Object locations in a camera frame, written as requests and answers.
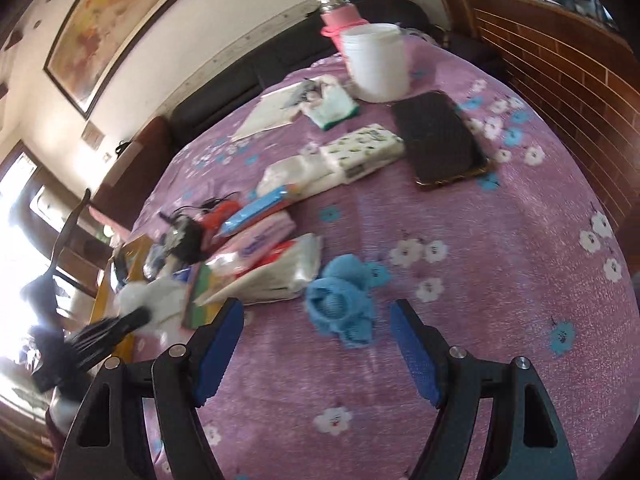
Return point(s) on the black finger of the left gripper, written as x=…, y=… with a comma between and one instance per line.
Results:
x=64, y=358

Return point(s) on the white cloth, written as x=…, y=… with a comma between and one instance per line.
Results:
x=165, y=298

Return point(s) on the pink tissue pack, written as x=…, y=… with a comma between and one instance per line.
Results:
x=245, y=249

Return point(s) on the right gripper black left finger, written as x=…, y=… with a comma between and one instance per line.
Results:
x=108, y=437

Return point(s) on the black sofa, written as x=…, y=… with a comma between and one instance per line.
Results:
x=295, y=48

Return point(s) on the brown armchair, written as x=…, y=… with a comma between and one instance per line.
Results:
x=133, y=177

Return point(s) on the framed wall painting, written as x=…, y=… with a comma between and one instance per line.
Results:
x=94, y=39

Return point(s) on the white green patterned tissue pack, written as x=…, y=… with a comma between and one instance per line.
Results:
x=360, y=152

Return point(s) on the purple floral tablecloth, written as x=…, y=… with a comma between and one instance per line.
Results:
x=521, y=261

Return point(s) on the blue knitted cloth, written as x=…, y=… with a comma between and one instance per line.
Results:
x=339, y=301

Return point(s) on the red white tissue pack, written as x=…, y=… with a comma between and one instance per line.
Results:
x=282, y=275

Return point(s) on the dark wooden chair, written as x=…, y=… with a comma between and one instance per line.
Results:
x=91, y=252

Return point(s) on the white plastic bucket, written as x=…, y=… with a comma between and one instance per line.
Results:
x=376, y=62

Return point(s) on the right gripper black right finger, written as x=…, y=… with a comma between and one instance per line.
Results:
x=524, y=436

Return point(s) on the white gloves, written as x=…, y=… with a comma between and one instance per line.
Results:
x=326, y=102

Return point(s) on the yellow cardboard tray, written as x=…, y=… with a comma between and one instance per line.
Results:
x=124, y=266

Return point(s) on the red plastic bag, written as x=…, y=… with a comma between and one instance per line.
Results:
x=213, y=220

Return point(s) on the blue packet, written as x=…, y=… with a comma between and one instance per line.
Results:
x=258, y=209

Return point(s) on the white plastic bag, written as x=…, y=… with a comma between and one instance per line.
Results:
x=309, y=175

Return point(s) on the pink water bottle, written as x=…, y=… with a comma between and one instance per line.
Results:
x=338, y=16

